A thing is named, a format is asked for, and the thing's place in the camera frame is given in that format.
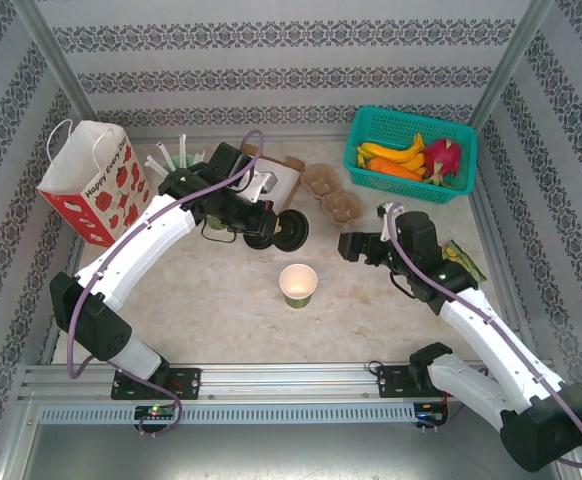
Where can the black cup lid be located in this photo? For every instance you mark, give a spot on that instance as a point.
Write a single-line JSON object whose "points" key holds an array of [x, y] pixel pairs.
{"points": [[293, 231]]}

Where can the brown pulp cup carrier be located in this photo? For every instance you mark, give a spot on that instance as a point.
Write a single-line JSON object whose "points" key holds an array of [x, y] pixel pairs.
{"points": [[331, 192]]}

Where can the single green paper cup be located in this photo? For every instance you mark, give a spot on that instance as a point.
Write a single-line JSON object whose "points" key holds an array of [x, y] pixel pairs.
{"points": [[298, 285]]}

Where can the white red printed paper bag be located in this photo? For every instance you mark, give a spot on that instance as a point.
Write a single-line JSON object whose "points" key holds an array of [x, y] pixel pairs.
{"points": [[106, 195]]}

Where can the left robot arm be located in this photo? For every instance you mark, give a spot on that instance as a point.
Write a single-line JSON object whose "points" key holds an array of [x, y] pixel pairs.
{"points": [[136, 250]]}

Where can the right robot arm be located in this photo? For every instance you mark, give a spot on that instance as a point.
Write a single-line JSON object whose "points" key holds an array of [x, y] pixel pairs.
{"points": [[496, 340]]}

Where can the stack of black cup lids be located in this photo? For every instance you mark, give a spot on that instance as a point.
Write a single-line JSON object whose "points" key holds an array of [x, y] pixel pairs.
{"points": [[258, 245]]}

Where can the brown cardboard box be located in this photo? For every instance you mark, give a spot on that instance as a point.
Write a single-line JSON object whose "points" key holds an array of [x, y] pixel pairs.
{"points": [[286, 185]]}

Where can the green snack packet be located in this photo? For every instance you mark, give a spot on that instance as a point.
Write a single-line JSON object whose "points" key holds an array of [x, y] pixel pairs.
{"points": [[463, 260]]}

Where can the mint green straw holder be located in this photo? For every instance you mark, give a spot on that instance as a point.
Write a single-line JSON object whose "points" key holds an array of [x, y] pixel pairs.
{"points": [[178, 162]]}

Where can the orange carrot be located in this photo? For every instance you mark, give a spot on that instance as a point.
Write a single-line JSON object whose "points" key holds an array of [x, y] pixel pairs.
{"points": [[391, 167]]}

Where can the pink dragon fruit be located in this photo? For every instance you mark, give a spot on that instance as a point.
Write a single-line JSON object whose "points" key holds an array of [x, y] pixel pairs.
{"points": [[443, 157]]}

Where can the yellow banana bunch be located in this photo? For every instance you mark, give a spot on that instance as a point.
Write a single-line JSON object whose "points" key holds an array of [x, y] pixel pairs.
{"points": [[396, 155]]}

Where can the teal plastic basket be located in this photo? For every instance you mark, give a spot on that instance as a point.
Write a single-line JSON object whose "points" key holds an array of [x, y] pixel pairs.
{"points": [[396, 125]]}

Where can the long aluminium base rail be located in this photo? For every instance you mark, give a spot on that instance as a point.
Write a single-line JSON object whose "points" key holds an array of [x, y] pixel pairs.
{"points": [[281, 382]]}

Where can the aluminium frame post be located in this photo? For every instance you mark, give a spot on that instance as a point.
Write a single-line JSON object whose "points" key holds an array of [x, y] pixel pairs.
{"points": [[516, 50], [48, 45]]}

